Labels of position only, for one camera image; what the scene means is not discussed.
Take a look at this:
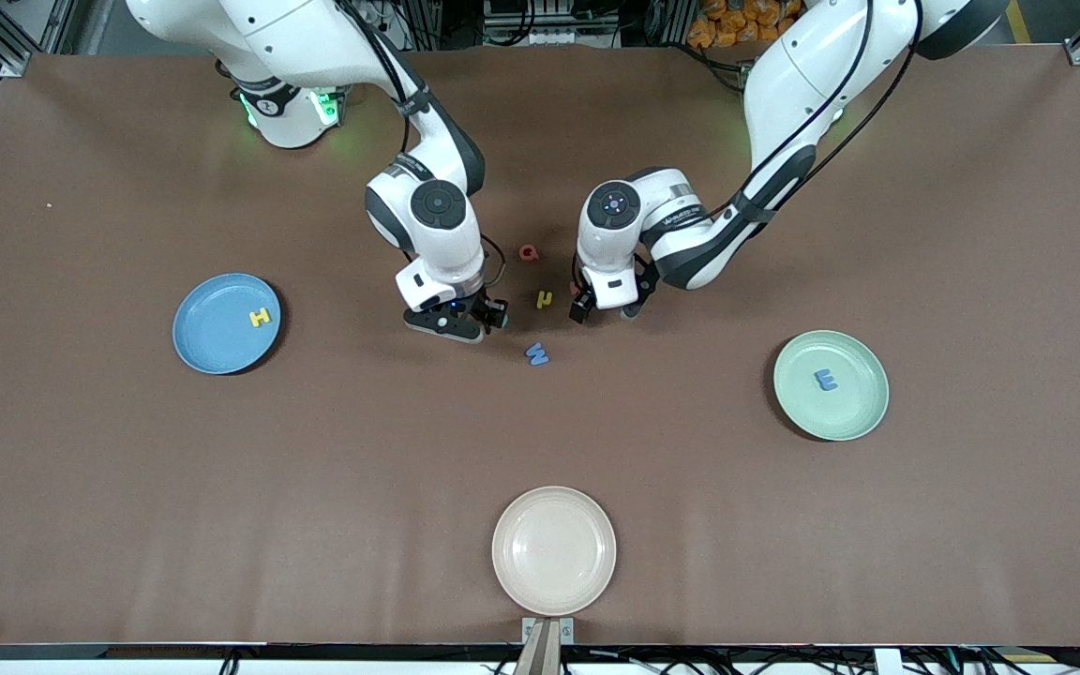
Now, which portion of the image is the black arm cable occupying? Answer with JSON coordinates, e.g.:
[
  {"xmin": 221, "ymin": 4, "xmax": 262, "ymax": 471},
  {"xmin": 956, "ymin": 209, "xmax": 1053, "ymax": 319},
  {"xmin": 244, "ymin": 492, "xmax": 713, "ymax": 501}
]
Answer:
[
  {"xmin": 746, "ymin": 0, "xmax": 923, "ymax": 212},
  {"xmin": 338, "ymin": 0, "xmax": 506, "ymax": 287}
]

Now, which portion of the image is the grey metal equipment rack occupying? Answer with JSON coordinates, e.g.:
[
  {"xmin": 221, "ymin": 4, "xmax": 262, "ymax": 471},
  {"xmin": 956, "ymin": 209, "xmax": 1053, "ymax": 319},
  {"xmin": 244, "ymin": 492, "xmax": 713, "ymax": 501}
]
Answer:
[{"xmin": 482, "ymin": 0, "xmax": 623, "ymax": 50}]

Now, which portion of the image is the brown table cover sheet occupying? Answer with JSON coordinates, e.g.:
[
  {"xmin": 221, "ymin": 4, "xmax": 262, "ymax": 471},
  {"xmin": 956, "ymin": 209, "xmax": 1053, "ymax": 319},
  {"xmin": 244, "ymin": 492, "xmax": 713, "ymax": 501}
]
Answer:
[{"xmin": 0, "ymin": 45, "xmax": 1080, "ymax": 648}]

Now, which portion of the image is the bag of orange objects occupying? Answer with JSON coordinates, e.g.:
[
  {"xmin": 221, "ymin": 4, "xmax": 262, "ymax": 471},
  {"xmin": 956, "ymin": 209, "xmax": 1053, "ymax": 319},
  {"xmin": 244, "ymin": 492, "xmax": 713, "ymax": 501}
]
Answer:
[{"xmin": 687, "ymin": 0, "xmax": 789, "ymax": 51}]

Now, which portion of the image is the green plate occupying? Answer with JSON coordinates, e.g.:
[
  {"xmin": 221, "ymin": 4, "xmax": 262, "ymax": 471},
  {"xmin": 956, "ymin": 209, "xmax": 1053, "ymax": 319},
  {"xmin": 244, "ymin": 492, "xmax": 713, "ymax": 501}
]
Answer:
[{"xmin": 772, "ymin": 329, "xmax": 891, "ymax": 443}]

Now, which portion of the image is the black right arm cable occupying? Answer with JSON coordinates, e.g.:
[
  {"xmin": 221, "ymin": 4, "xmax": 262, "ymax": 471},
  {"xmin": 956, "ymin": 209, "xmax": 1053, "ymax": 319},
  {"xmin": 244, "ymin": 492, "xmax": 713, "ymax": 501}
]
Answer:
[{"xmin": 338, "ymin": 0, "xmax": 506, "ymax": 287}]

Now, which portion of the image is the blue plate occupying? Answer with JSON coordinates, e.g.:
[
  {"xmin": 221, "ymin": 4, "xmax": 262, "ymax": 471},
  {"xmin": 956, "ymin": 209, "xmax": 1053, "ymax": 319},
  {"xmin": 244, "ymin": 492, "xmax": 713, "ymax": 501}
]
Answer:
[{"xmin": 172, "ymin": 273, "xmax": 282, "ymax": 376}]

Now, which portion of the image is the silver table edge rail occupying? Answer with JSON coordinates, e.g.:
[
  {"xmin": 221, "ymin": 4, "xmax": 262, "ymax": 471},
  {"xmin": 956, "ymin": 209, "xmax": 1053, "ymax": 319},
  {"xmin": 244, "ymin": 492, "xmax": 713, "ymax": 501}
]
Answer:
[{"xmin": 0, "ymin": 642, "xmax": 1080, "ymax": 668}]

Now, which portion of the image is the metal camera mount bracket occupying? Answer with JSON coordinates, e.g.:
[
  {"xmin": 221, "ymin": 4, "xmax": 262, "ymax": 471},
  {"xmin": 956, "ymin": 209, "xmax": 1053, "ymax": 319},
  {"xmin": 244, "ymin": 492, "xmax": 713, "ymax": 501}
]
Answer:
[{"xmin": 514, "ymin": 616, "xmax": 577, "ymax": 675}]

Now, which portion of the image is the beige plate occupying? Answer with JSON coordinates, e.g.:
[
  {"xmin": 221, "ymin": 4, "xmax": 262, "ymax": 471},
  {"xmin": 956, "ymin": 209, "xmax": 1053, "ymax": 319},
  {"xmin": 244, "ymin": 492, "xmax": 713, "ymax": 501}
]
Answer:
[{"xmin": 491, "ymin": 486, "xmax": 618, "ymax": 618}]

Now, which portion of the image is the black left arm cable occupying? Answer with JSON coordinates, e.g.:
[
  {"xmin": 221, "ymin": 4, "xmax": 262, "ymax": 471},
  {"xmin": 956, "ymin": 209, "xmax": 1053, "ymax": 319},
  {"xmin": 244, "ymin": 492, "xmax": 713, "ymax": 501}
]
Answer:
[{"xmin": 746, "ymin": 0, "xmax": 923, "ymax": 212}]

